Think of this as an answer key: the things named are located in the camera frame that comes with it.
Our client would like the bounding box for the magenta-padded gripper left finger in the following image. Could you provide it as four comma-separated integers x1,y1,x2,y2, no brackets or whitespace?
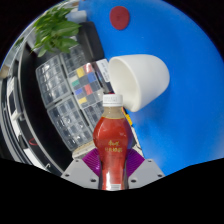
60,148,102,191

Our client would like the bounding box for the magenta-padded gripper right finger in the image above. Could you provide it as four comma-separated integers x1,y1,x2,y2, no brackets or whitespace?
125,148,166,190

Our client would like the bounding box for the red drink bottle white cap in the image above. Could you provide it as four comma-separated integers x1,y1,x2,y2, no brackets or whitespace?
92,93,133,192

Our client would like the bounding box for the grey small-parts drawer cabinet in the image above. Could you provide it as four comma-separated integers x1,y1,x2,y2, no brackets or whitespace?
61,44,90,76
35,54,73,108
81,99,105,130
46,95,96,152

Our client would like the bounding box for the black workbench shelf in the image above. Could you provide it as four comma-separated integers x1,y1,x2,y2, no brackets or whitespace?
0,43,65,175

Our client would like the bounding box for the clear box with coloured parts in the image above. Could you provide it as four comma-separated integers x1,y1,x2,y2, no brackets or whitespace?
68,62,106,109

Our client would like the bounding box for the white ceramic mug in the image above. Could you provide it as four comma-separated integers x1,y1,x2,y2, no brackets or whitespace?
108,54,171,113

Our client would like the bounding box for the black box with white label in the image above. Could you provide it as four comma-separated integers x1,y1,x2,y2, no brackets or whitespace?
96,59,113,95

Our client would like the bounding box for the plain black box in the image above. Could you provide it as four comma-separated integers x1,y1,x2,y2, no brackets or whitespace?
76,21,106,63

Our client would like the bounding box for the green potted plant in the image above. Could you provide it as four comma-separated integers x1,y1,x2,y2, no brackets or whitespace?
31,4,88,58

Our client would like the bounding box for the flat round red coaster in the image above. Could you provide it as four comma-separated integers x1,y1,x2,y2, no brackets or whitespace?
109,5,131,31

